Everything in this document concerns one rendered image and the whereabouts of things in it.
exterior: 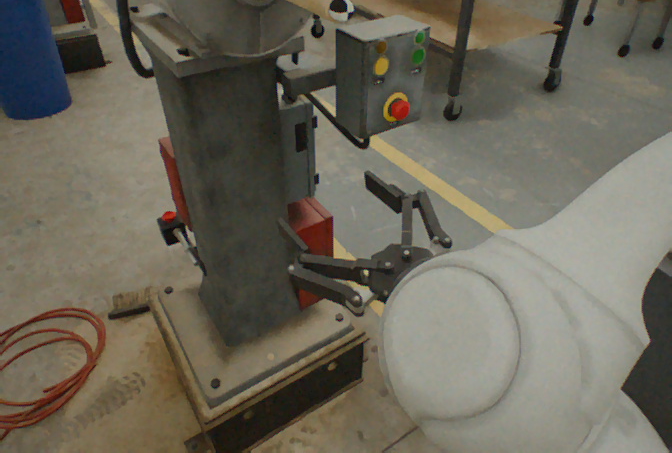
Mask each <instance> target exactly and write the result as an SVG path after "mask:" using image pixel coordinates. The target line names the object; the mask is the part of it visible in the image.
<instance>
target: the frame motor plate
mask: <svg viewBox="0 0 672 453"><path fill-rule="evenodd" d="M129 12H130V22H131V30H132V32H133V33H134V34H135V35H136V36H137V37H138V38H139V39H140V40H141V41H142V42H143V44H144V45H145V46H146V47H147V48H148V49H149V50H150V51H151V52H152V53H153V54H154V55H156V56H157V57H158V58H159V59H160V60H161V61H162V62H163V63H164V64H165V65H166V66H167V67H168V68H169V69H170V70H171V71H172V72H173V73H174V74H175V75H176V76H177V77H178V79H182V78H186V77H191V76H196V75H201V74H205V73H210V72H214V71H219V70H223V69H228V68H232V67H236V65H238V66H241V64H244V65H246V63H250V64H251V62H255V61H260V60H264V59H269V58H273V57H278V56H282V55H286V54H291V53H295V52H300V51H304V50H305V40H304V36H302V35H301V34H299V33H298V34H297V35H296V36H295V37H294V38H293V39H291V40H290V41H289V42H288V43H286V44H285V45H284V46H282V47H281V48H279V49H277V50H275V51H273V52H271V53H268V54H265V55H262V56H257V57H249V58H239V57H231V56H227V55H219V56H214V57H209V58H205V59H203V58H201V57H200V56H199V55H198V54H196V53H195V52H193V51H192V50H191V49H190V48H189V47H187V46H186V45H185V44H184V43H183V42H181V41H180V40H179V39H178V38H177V37H175V35H174V34H173V33H172V32H171V31H169V30H168V29H167V28H166V27H165V26H164V25H161V24H160V23H159V22H158V21H157V20H155V17H154V16H155V15H156V14H158V12H163V11H161V10H160V9H159V8H157V7H156V6H155V5H154V3H151V5H149V4H144V5H138V6H137V5H130V7H129Z"/></svg>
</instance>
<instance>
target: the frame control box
mask: <svg viewBox="0 0 672 453"><path fill-rule="evenodd" d="M418 30H423V31H424V32H425V34H426V38H425V41H424V42H423V43H422V44H421V45H414V44H413V42H412V39H413V35H415V33H416V32H417V31H418ZM430 33H431V26H430V25H427V24H425V23H422V22H419V21H417V20H414V19H410V18H408V17H405V16H403V15H400V14H398V15H394V16H389V17H384V18H379V19H374V21H369V22H365V23H359V24H354V25H349V26H344V27H339V28H337V29H336V31H335V35H336V118H335V117H334V116H333V115H332V114H331V113H330V112H329V111H328V110H327V109H326V107H325V106H324V104H323V103H322V102H321V101H320V100H319V99H317V98H316V97H315V96H314V95H313V94H312V93H311V92H309V93H306V94H302V95H304V96H305V97H306V98H307V99H309V100H310V101H311V102H312V103H313V104H314V106H315V107H316V108H317V109H318V110H319V111H320V112H321V113H322V114H323V115H324V116H325V117H326V118H327V119H328V120H329V121H330V123H331V124H332V125H333V126H334V127H335V128H336V129H337V130H338V131H339V132H340V133H341V134H342V135H343V136H344V137H345V138H346V139H347V140H348V141H350V142H351V143H352V144H353V145H354V146H356V147H357V148H359V149H362V150H364V149H367V148H368V146H369V144H370V137H371V136H375V135H378V134H381V133H383V132H386V131H389V130H392V129H395V128H398V127H401V126H404V125H407V124H410V123H413V122H416V121H418V120H419V119H420V113H421V104H422V95H423V86H424V85H425V78H426V69H427V59H428V51H429V42H430ZM381 38H384V39H385V40H386V41H387V43H388V48H387V50H386V52H385V53H384V54H382V55H378V54H376V52H375V44H376V42H377V41H378V40H379V39H381ZM419 48H421V49H423V50H424V52H425V57H424V59H423V61H422V62H421V63H418V64H414V63H413V62H412V54H413V52H414V51H415V50H416V49H419ZM380 58H385V59H386V61H387V62H388V67H387V70H386V71H385V73H383V74H381V75H378V74H376V73H375V65H376V63H377V61H378V60H379V59H380ZM400 100H405V101H407V102H408V103H409V106H410V107H409V113H408V115H407V116H406V117H405V118H404V119H403V120H401V121H397V120H395V119H394V118H393V117H392V110H391V107H392V105H393V103H395V102H398V101H400ZM350 132H351V133H352V134H353V135H355V136H356V137H358V138H359V139H363V142H360V141H359V140H358V139H356V138H355V137H354V136H353V135H352V134H351V133H350Z"/></svg>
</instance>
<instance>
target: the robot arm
mask: <svg viewBox="0 0 672 453"><path fill-rule="evenodd" d="M364 180H365V188H366V190H368V191H369V192H370V193H371V194H372V195H374V196H375V197H376V198H377V199H379V200H381V201H382V202H383V203H384V204H386V205H387V206H388V207H389V208H391V209H392V210H393V211H394V212H395V213H397V214H400V213H402V238H401V243H396V244H394V243H391V244H390V245H388V246H387V247H386V248H385V249H384V250H382V251H379V252H377V253H374V254H372V255H371V256H370V257H371V258H370V259H366V258H356V259H355V260H352V259H344V258H336V257H329V256H321V255H313V254H311V252H310V248H309V247H308V245H307V244H306V243H305V242H304V241H303V240H302V239H301V238H300V237H299V235H298V234H297V233H296V232H295V231H294V230H293V229H292V228H291V227H290V225H289V224H288V223H287V222H285V221H284V220H283V219H282V218H281V217H279V218H277V219H276V223H277V226H278V230H279V233H280V236H281V237H282V238H283V239H284V240H285V241H286V242H285V243H284V248H285V251H286V254H287V255H288V256H290V258H291V259H292V260H293V261H294V262H295V263H294V264H291V265H288V266H287V267H286V273H287V277H288V280H289V283H290V285H291V286H294V287H296V288H299V289H302V290H305V291H307V292H309V293H312V294H314V295H317V296H319V297H322V298H324V299H327V300H329V301H332V302H334V303H337V304H339V305H342V306H344V307H345V308H347V309H348V310H349V311H350V312H351V313H352V314H353V315H354V316H356V317H361V316H363V315H364V308H365V307H366V306H367V305H368V304H371V303H372V302H373V301H374V300H377V301H380V302H382V303H384V304H385V307H384V310H383V313H382V316H381V320H380V325H379V335H378V352H379V361H380V366H381V370H382V373H383V377H384V380H385V383H386V386H387V389H388V391H389V393H390V394H391V396H392V397H393V399H394V400H395V401H396V402H397V403H398V404H399V406H400V407H401V408H402V409H403V410H404V411H405V413H406V414H407V416H409V417H410V418H411V419H412V420H413V421H414V422H415V424H416V425H417V426H418V427H419V428H420V429H421V431H422V433H423V434H424V435H425V437H426V438H427V439H428V440H429V441H430V442H431V443H432V445H433V446H435V447H436V448H438V449H440V450H441V451H443V452H444V453H669V451H668V449H667V447H666V446H665V444H664V443H663V441H662V439H661V438H660V436H659V435H658V433H657V432H656V430H655V429H654V428H653V426H652V425H651V424H650V422H649V421H648V420H647V418H646V417H645V416H644V414H643V413H642V412H641V411H640V409H639V408H638V407H637V406H636V403H635V402H634V401H633V400H632V399H631V398H630V397H628V396H627V395H626V394H625V393H624V392H622V391H621V390H620V388H621V386H622V385H623V383H624V381H625V379H626V378H627V376H628V374H629V373H630V371H631V369H633V368H634V366H635V363H636V362H637V360H638V359H639V357H640V355H641V354H642V352H643V351H644V349H645V348H646V346H647V345H648V344H649V342H650V339H649V337H648V334H647V331H646V328H645V325H644V319H643V314H642V297H643V294H644V290H645V287H646V285H647V283H648V280H649V278H650V277H651V275H652V273H653V272H654V270H655V269H656V267H657V266H658V264H659V263H660V261H661V260H662V258H663V257H664V256H665V255H666V256H667V257H669V258H670V259H672V132H670V133H668V134H666V135H664V136H662V137H660V138H658V139H657V140H655V141H653V142H652V143H650V144H648V145H646V146H645V147H643V148H642V149H640V150H638V151H636V152H634V154H633V155H631V156H630V157H628V158H627V159H626V160H624V161H623V162H621V163H620V164H619V165H617V166H616V167H615V168H612V169H611V170H610V171H609V172H607V173H606V174H605V175H604V176H602V177H601V178H600V179H599V180H597V181H596V182H595V183H594V184H593V185H591V186H590V187H589V188H588V189H587V190H585V191H583V192H582V193H581V195H580V196H579V197H578V198H576V199H575V200H574V201H573V202H572V203H571V204H569V205H568V206H567V207H566V208H565V209H563V210H562V211H561V212H560V213H558V214H556V215H555V216H554V217H552V218H551V219H549V220H548V221H546V222H544V223H542V224H540V225H538V226H535V227H531V228H527V229H516V230H513V229H499V230H498V231H497V232H496V233H495V234H494V235H493V236H491V237H490V238H488V239H487V240H484V241H483V242H481V243H480V244H478V245H477V246H475V247H473V248H471V249H467V250H458V251H454V252H452V251H453V239H452V238H451V237H450V236H449V235H448V234H447V233H446V232H445V231H444V230H443V229H442V226H440V224H439V221H438V219H437V217H436V214H435V212H434V209H433V207H432V205H431V202H430V200H429V197H428V195H427V193H426V191H425V190H418V191H417V194H414V195H411V194H406V193H405V192H403V191H402V190H401V189H399V188H398V187H397V186H395V185H393V184H390V185H388V184H386V183H385V182H384V181H382V180H381V179H380V177H378V176H376V175H375V174H374V173H372V172H371V171H370V170H366V171H364ZM416 208H418V210H419V213H420V215H421V218H422V221H423V223H424V226H425V229H426V231H427V234H428V237H429V239H430V249H428V248H425V247H420V246H414V245H413V209H416ZM364 269H365V270H368V276H366V275H365V274H364ZM332 279H335V280H342V281H349V282H355V283H356V284H357V285H359V286H365V287H368V290H366V291H361V290H359V289H358V288H357V287H355V288H354V289H352V288H350V287H349V286H347V285H345V284H342V283H340V282H337V281H335V280H332Z"/></svg>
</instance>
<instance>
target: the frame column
mask: <svg viewBox="0 0 672 453"><path fill-rule="evenodd" d="M138 39H139V38H138ZM139 40H140V39H139ZM140 42H141V44H142V46H143V48H144V49H145V51H146V52H147V54H148V56H149V57H150V61H151V65H152V68H153V69H154V73H155V77H156V81H157V87H158V91H159V95H160V99H161V103H162V107H163V111H164V116H165V120H166V124H167V128H168V133H169V137H170V141H171V146H172V150H173V154H174V158H175V162H176V166H177V170H179V175H180V179H181V183H182V187H183V192H184V196H185V200H186V204H187V209H188V213H189V217H190V221H191V225H192V229H193V233H194V238H195V242H196V246H197V250H198V254H199V257H200V259H201V260H202V262H203V264H204V265H205V270H206V274H207V277H205V276H204V274H203V272H202V282H201V285H200V288H199V291H198V295H199V297H200V299H201V301H202V303H203V304H204V306H205V308H206V310H207V311H208V313H209V315H210V317H211V320H212V321H213V323H214V325H215V327H216V328H217V330H218V332H219V334H220V336H221V337H222V339H223V341H224V343H225V344H226V345H227V346H228V347H233V346H236V345H238V344H241V343H243V342H245V341H247V340H249V339H251V338H253V337H255V336H257V335H259V334H261V333H263V332H265V331H267V330H269V329H271V327H273V326H275V325H277V324H279V323H281V322H283V321H285V320H287V319H289V318H291V317H293V316H295V315H298V314H300V313H302V312H303V311H305V310H306V308H305V309H303V310H301V307H300V303H299V299H298V296H297V292H296V288H295V287H294V286H291V285H290V283H289V280H288V277H287V273H286V267H287V266H288V265H291V264H292V259H291V258H290V256H288V255H287V254H286V251H285V248H284V243H285V242H286V241H285V240H284V239H283V238H282V237H281V236H280V233H279V230H278V226H277V223H276V219H277V218H279V217H281V218H282V219H283V220H284V221H285V222H287V223H288V224H289V217H288V204H287V192H286V189H285V180H284V167H283V154H282V142H281V130H280V117H279V104H278V92H277V80H276V67H275V66H276V63H277V59H278V57H273V58H269V59H264V60H260V61H255V62H251V64H250V63H246V65H244V64H241V66H238V65H236V67H232V68H228V69H223V70H219V71H214V72H210V73H205V74H201V75H196V76H191V77H186V78H182V79H178V77H177V76H176V75H175V74H174V73H173V72H172V71H171V70H170V69H169V68H168V67H167V66H166V65H165V64H164V63H163V62H162V61H161V60H160V59H159V58H158V57H157V56H156V55H154V54H153V53H152V52H151V51H150V50H149V49H148V48H147V47H146V46H145V45H144V44H143V42H142V41H141V40H140Z"/></svg>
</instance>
